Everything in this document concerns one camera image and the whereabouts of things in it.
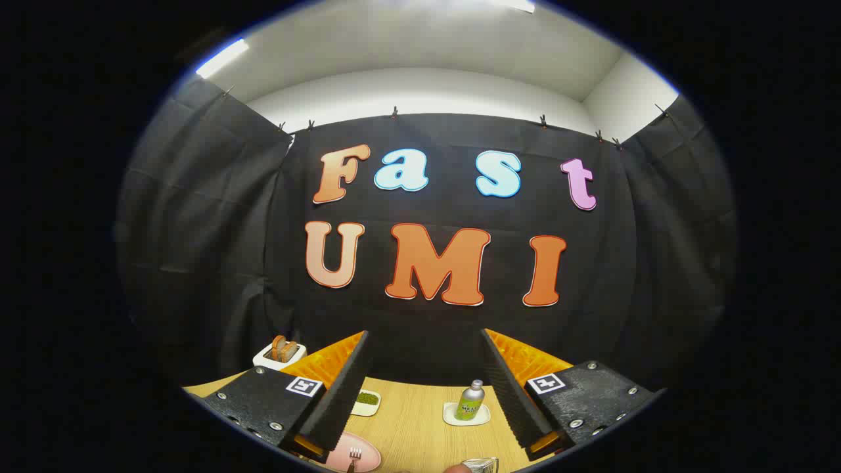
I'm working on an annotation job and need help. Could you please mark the ceiling light strip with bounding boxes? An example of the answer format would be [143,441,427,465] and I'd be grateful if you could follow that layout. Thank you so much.
[195,38,250,79]

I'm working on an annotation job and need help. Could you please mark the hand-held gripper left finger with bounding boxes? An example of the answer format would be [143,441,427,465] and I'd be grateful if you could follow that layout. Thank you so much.
[184,330,370,464]

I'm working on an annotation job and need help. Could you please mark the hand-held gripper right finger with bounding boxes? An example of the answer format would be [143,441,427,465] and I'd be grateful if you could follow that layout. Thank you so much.
[480,328,666,462]

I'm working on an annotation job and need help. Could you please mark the white divided tray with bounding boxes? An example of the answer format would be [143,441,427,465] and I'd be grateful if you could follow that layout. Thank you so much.
[350,389,382,417]

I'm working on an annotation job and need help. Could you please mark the pink plate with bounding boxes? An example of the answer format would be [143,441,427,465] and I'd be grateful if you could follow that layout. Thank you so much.
[327,432,382,472]

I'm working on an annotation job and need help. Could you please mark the white toaster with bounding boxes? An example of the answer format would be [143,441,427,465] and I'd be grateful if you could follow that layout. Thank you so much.
[253,340,307,370]

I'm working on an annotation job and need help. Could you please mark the small white dish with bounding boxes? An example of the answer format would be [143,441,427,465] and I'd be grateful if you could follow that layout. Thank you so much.
[443,402,491,426]

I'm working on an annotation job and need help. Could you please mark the green drink bottle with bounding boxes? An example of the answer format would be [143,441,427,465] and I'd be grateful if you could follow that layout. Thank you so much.
[455,379,486,422]

